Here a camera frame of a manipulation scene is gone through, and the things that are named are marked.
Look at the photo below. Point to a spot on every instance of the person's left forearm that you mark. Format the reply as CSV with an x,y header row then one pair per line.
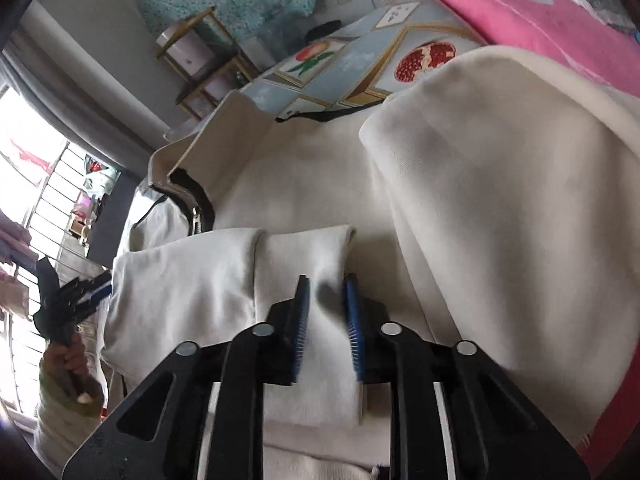
x,y
60,425

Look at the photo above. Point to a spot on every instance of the clear empty water jug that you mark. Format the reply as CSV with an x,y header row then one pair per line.
x,y
282,35

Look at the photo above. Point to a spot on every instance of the fruit print tablecloth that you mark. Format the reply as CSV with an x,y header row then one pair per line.
x,y
350,60

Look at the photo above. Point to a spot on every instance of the person's left hand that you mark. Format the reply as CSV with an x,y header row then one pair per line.
x,y
65,360

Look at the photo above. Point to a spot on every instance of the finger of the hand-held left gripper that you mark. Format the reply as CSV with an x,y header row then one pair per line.
x,y
95,296
90,281

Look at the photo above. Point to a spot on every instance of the metal window grille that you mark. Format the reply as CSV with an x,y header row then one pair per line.
x,y
55,195

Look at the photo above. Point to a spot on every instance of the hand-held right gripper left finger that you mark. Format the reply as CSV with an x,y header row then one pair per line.
x,y
302,320

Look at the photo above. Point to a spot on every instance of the cream jacket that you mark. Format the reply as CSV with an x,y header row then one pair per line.
x,y
300,185

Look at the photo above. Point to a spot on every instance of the grey curtain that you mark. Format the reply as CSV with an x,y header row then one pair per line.
x,y
75,110

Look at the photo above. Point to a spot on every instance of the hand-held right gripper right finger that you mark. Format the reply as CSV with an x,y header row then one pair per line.
x,y
352,320

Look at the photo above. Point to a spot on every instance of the wooden chair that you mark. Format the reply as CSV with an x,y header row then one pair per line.
x,y
200,89

